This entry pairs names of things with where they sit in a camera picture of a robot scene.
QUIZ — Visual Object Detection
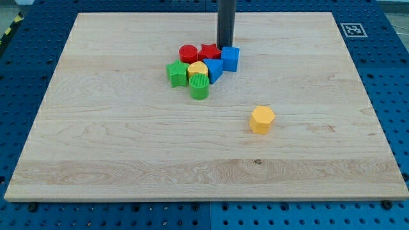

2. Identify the blue cube block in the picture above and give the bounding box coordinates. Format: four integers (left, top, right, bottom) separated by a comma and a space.
221, 46, 240, 72

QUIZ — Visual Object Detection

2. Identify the yellow heart block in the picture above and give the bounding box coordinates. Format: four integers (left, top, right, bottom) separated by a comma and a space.
187, 61, 208, 79

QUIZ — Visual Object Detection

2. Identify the red cylinder block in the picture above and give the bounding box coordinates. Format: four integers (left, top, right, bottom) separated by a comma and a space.
179, 45, 198, 64

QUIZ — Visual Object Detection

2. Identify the yellow hexagon block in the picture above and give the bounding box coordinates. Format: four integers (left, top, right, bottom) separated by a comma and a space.
249, 105, 275, 134

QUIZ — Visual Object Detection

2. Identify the red star block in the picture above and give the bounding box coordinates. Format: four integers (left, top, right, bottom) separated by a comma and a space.
198, 43, 221, 61

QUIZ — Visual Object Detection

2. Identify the blue triangle block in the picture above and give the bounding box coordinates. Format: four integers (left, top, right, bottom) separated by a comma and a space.
203, 59, 223, 84

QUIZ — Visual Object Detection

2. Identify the green star block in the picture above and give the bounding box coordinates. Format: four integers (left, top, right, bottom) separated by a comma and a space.
166, 60, 189, 88

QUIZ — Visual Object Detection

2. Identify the black yellow hazard tape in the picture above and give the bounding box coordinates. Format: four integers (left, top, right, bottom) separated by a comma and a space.
1, 11, 24, 46

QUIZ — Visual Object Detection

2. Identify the green cylinder block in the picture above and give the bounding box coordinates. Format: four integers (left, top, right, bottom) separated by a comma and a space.
189, 73, 210, 100

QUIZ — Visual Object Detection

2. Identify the white fiducial marker tag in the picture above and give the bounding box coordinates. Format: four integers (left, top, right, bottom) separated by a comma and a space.
340, 22, 367, 38

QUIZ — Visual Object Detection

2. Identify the light wooden board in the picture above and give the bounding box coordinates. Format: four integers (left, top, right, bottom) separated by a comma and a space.
4, 12, 408, 202

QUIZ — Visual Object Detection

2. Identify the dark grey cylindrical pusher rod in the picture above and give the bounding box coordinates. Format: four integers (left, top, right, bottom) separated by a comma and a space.
217, 0, 237, 49

